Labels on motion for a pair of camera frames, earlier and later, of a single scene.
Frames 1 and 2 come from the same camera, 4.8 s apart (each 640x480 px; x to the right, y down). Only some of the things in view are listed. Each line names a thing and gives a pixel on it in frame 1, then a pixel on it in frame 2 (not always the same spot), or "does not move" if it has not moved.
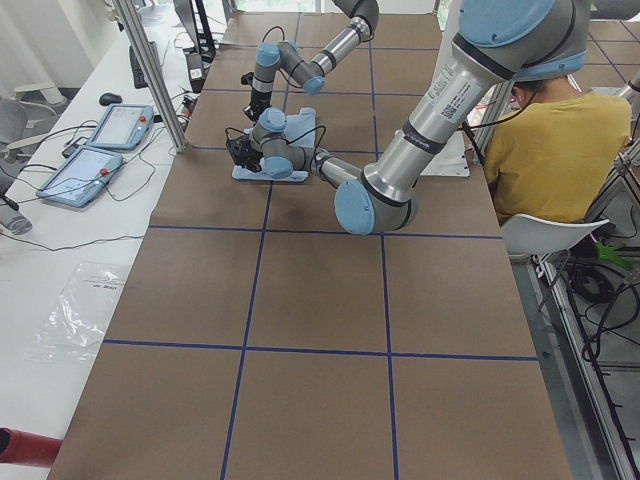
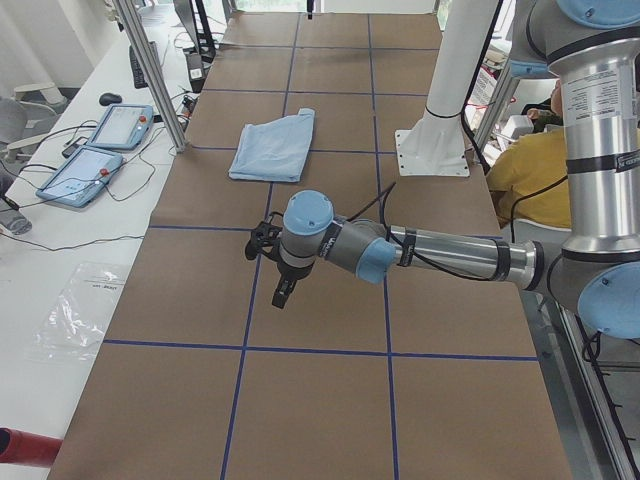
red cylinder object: [17, 446] does not move
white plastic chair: [523, 235] does not move
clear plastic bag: [73, 328] does not move
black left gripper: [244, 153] -> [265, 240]
